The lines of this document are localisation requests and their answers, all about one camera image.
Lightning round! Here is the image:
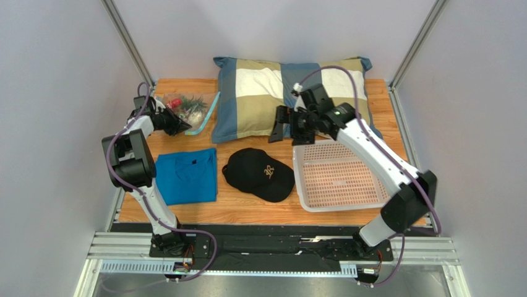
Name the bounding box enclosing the clear zip top bag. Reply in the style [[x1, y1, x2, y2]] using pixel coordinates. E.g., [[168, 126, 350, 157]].
[[156, 92, 221, 136]]

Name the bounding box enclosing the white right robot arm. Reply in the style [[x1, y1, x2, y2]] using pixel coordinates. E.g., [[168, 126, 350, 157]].
[[270, 103, 437, 253]]

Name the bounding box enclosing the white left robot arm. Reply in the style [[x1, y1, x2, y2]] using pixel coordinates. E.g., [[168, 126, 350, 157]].
[[101, 108, 191, 257]]

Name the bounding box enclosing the plaid checkered pillow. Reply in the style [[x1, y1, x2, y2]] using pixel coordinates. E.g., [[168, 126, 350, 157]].
[[212, 57, 381, 144]]

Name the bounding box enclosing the white plastic basket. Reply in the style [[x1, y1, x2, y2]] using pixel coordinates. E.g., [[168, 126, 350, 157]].
[[293, 140, 390, 212]]

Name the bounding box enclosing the blue folded t-shirt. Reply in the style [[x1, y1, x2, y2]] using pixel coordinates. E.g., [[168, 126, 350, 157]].
[[155, 148, 218, 205]]

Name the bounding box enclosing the black baseball cap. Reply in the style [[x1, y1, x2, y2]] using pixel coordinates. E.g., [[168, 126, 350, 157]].
[[221, 148, 295, 203]]

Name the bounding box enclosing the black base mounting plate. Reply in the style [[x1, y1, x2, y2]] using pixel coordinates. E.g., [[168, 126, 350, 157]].
[[148, 235, 394, 273]]

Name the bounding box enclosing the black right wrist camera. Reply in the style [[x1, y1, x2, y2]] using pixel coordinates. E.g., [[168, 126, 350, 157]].
[[300, 84, 335, 114]]

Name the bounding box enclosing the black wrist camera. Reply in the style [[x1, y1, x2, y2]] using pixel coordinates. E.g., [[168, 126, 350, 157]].
[[131, 96, 155, 117], [300, 84, 335, 114]]

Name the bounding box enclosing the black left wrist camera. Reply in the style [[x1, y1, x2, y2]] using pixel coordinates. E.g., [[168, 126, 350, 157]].
[[131, 96, 155, 117]]

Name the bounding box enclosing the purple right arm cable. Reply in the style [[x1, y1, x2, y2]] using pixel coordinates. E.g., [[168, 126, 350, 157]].
[[297, 65, 442, 288]]

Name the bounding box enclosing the right aluminium corner post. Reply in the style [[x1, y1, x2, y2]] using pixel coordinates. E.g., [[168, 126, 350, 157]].
[[389, 0, 449, 89]]

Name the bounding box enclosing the aluminium corner post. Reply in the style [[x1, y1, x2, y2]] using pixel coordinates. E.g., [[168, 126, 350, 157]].
[[101, 0, 156, 87], [389, 0, 449, 89]]

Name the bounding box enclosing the left aluminium corner post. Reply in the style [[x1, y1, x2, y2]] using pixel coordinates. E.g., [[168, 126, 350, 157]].
[[101, 0, 156, 87]]

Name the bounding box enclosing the aluminium front frame rail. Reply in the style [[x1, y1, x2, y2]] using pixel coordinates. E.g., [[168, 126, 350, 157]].
[[74, 232, 471, 296]]

